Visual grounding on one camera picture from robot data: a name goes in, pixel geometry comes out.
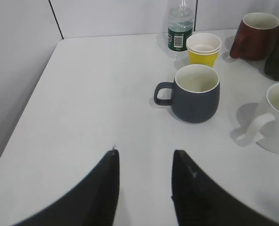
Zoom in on clear water bottle green label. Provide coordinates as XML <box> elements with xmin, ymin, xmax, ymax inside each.
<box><xmin>167</xmin><ymin>0</ymin><xmax>194</xmax><ymax>59</ymax></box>

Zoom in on dark gray ceramic mug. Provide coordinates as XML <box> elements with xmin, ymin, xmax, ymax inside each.
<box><xmin>153</xmin><ymin>64</ymin><xmax>220</xmax><ymax>124</ymax></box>

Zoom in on yellow paper cup stack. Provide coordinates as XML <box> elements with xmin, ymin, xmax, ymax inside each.
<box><xmin>186</xmin><ymin>33</ymin><xmax>222</xmax><ymax>67</ymax></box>

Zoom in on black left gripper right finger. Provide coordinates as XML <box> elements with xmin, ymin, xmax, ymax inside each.
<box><xmin>171</xmin><ymin>150</ymin><xmax>277</xmax><ymax>226</ymax></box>

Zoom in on dark red ceramic mug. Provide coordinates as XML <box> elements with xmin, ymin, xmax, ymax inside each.
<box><xmin>230</xmin><ymin>12</ymin><xmax>279</xmax><ymax>61</ymax></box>

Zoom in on white ceramic mug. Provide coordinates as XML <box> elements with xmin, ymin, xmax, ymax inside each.
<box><xmin>233</xmin><ymin>82</ymin><xmax>279</xmax><ymax>154</ymax></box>

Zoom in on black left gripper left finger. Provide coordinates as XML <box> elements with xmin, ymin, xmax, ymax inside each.
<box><xmin>18</xmin><ymin>150</ymin><xmax>120</xmax><ymax>226</ymax></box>

